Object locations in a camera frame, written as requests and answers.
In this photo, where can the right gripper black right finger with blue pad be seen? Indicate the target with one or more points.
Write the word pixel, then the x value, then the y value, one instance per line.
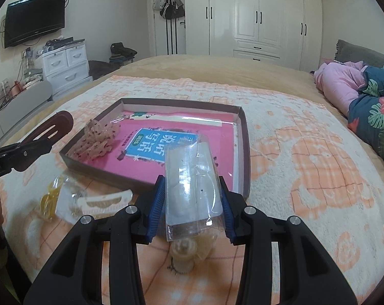
pixel 308 274

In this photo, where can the yellow rings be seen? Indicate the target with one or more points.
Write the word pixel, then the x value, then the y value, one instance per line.
pixel 53 200

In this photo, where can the pearl ball hair tie bag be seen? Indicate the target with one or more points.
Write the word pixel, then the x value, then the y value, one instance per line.
pixel 188 253

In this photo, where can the clear plastic packet white item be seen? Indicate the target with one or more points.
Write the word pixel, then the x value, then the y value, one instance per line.
pixel 193 202

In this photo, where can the dark red hair clip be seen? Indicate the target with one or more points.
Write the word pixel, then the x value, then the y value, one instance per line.
pixel 53 129

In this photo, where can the grey white bench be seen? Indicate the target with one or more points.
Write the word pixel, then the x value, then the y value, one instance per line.
pixel 24 106

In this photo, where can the pile of dark clothes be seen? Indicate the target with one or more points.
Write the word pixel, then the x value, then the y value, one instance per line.
pixel 121 55

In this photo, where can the blue floral quilt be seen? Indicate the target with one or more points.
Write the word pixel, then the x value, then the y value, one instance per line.
pixel 366 113

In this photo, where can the white claw hair clip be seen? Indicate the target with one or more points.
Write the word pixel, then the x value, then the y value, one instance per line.
pixel 110 204

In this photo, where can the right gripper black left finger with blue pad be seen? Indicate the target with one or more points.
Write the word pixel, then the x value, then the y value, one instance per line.
pixel 73 273

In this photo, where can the pink-lined shallow cardboard box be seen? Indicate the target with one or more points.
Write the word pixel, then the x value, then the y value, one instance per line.
pixel 148 125

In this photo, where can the white door with hanging bags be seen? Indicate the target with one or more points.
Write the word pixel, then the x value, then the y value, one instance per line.
pixel 166 37

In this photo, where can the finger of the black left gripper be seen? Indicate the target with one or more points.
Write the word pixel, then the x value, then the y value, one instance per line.
pixel 21 156

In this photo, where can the white glossy wardrobe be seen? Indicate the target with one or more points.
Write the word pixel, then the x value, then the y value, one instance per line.
pixel 282 32

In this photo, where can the wall-mounted black television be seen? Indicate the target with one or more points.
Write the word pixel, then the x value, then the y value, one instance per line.
pixel 27 20

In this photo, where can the grey pillow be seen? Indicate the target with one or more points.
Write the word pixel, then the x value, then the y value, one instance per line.
pixel 349 52

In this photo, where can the white drawer cabinet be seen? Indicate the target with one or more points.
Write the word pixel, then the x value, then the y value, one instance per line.
pixel 66 68

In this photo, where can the tan bed cover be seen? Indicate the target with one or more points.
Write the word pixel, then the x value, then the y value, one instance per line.
pixel 211 69

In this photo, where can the pink quilt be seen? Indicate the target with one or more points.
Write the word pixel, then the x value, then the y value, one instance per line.
pixel 340 82

